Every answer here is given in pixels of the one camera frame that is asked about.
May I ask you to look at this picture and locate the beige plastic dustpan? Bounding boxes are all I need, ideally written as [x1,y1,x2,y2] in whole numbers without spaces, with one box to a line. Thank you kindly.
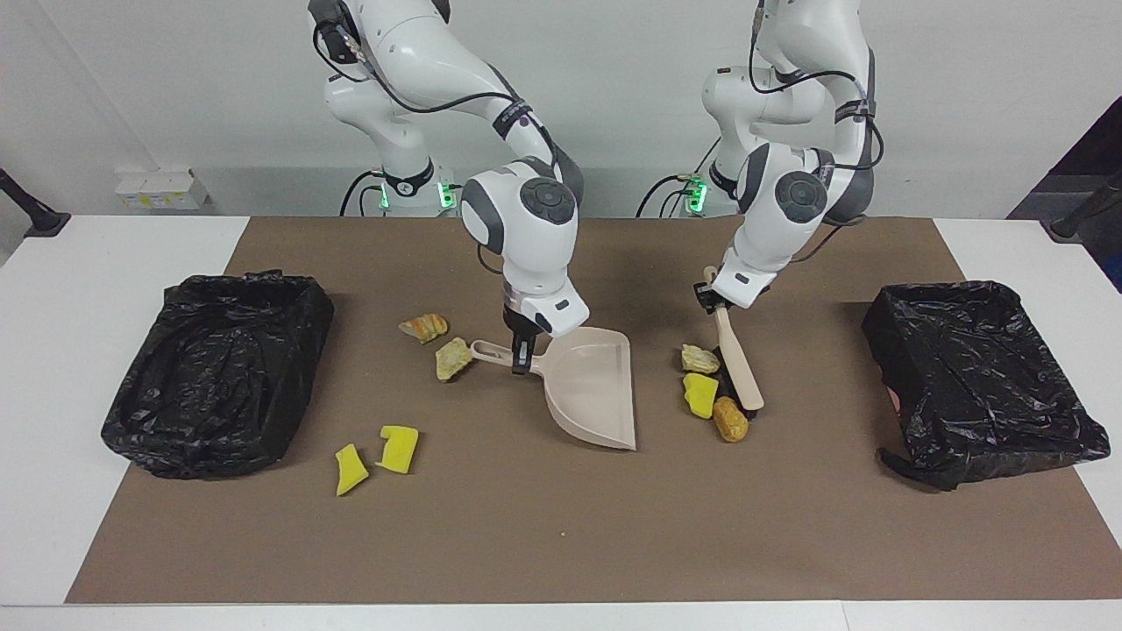
[470,327,637,452]

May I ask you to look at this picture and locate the beige hand brush black bristles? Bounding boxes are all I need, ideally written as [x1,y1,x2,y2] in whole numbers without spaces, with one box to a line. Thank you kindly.
[703,266,765,420]

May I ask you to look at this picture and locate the pale bread piece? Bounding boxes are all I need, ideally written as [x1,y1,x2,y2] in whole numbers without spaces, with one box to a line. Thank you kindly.
[435,337,475,382]

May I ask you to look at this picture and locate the yellow sponge green backing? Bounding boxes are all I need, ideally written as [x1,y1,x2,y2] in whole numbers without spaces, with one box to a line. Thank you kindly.
[683,372,720,420]

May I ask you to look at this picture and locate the striped croissant piece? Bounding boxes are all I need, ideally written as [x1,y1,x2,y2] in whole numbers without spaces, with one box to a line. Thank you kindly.
[399,313,450,344]

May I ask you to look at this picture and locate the brown bread roll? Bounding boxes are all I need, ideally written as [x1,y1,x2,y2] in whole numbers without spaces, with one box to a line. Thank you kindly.
[712,396,750,443]

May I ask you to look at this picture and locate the notched yellow sponge piece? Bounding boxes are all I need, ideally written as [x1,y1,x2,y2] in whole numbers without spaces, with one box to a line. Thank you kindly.
[375,425,420,475]

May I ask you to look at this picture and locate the yellow sponge wedge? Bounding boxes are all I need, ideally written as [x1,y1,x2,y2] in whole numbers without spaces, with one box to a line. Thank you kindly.
[335,443,371,497]

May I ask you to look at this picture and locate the black bag lined bin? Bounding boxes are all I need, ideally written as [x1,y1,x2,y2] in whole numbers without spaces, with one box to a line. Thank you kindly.
[861,280,1111,492]
[101,270,336,481]

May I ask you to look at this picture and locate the brown table mat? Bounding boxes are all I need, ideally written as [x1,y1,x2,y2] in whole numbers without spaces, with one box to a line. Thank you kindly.
[66,216,1122,606]

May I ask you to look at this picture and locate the black stand foot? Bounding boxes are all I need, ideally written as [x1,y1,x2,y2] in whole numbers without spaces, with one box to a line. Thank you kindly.
[0,168,71,238]
[1041,171,1122,244]

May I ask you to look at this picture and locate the white power strip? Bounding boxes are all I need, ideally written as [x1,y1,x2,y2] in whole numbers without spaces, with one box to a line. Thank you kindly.
[115,169,209,211]

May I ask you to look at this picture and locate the dark cabinet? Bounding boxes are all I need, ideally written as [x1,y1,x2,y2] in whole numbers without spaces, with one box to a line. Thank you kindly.
[1008,95,1122,290]

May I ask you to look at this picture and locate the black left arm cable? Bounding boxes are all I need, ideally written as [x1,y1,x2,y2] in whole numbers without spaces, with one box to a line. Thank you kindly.
[745,0,886,264]

